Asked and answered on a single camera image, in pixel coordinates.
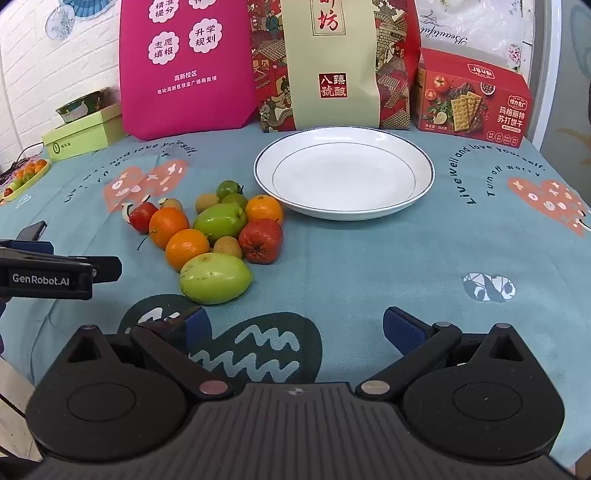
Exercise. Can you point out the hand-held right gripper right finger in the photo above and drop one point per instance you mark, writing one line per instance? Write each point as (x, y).
(402, 328)

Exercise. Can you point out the green cherry tomato with stem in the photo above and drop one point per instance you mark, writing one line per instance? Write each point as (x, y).
(228, 189)

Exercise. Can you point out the orange mandarin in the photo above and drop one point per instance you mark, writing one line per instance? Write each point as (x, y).
(186, 249)
(168, 227)
(264, 210)

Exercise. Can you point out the small green jujube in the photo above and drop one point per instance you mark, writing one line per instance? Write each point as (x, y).
(220, 222)

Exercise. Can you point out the wrinkled red small apple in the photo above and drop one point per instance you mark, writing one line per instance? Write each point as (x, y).
(261, 241)

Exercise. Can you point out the green patterned bowl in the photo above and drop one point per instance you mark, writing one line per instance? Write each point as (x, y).
(81, 107)

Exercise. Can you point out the teal printed tablecloth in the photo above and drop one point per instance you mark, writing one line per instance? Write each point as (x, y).
(369, 267)

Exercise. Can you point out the round translucent wall ornament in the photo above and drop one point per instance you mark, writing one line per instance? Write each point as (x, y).
(59, 23)

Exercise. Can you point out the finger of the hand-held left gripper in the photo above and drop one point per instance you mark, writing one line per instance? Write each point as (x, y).
(107, 269)
(28, 245)

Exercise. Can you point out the red and beige paper bag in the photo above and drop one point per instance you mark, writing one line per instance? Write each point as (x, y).
(332, 69)

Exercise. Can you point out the red cracker box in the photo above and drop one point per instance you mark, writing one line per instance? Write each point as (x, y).
(475, 110)

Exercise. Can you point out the large green jujube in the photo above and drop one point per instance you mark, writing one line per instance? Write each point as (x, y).
(216, 279)

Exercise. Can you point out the light green box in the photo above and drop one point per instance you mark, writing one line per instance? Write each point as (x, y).
(81, 136)

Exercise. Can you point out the glossy red small apple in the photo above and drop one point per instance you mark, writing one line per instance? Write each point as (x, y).
(144, 217)

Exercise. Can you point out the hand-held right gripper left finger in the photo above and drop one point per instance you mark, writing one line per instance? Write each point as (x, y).
(201, 328)

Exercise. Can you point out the white floral bag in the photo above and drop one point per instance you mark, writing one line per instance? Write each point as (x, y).
(471, 27)

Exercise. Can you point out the brown longan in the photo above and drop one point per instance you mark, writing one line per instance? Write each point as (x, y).
(171, 204)
(206, 203)
(227, 247)

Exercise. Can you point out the white frame post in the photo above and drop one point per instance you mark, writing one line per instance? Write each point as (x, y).
(549, 69)

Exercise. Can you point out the white plate with blue rim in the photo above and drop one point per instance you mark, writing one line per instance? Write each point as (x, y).
(344, 173)

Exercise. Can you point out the blue paper fan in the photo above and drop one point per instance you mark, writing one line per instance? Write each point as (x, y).
(87, 8)

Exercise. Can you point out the yellow tray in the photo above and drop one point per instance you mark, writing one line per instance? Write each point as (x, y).
(32, 181)

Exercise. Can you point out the pink tote bag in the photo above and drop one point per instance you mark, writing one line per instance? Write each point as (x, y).
(184, 92)

